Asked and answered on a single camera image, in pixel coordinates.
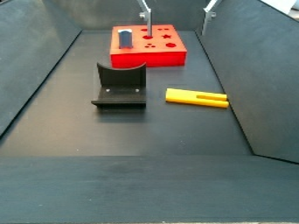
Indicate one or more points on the red shape-sorter block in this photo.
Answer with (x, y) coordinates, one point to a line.
(160, 50)

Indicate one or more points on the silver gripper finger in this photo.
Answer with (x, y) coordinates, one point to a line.
(145, 15)
(208, 14)

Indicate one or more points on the yellow two-pronged peg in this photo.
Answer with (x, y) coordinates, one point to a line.
(196, 98)

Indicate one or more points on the black curved fixture stand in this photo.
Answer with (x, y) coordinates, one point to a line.
(121, 86)

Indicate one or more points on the blue rectangular peg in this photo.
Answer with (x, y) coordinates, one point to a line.
(124, 38)

